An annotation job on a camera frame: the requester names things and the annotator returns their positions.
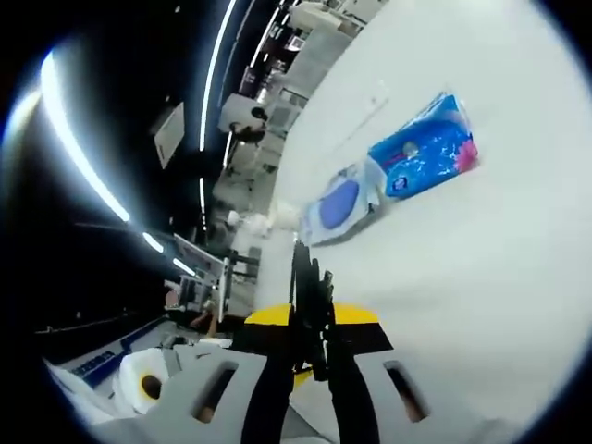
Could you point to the white toilet paper roll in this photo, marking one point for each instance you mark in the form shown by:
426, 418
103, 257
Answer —
139, 379

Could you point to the light blue mask packet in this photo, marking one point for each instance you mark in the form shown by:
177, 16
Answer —
337, 208

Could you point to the long ceiling light strip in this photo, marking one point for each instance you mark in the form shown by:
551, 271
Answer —
74, 129

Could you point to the blue tissue packet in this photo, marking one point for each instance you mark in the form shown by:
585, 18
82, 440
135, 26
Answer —
430, 152

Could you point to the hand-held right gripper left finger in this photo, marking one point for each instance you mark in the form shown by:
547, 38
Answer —
268, 393

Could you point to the white table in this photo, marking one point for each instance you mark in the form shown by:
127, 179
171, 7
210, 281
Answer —
462, 277

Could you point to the ceiling air vent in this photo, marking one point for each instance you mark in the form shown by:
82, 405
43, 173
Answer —
168, 134

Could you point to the clear plastic water bottle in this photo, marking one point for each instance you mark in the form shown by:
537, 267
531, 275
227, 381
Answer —
252, 223

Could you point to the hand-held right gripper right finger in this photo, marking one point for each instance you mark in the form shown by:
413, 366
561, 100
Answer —
351, 393

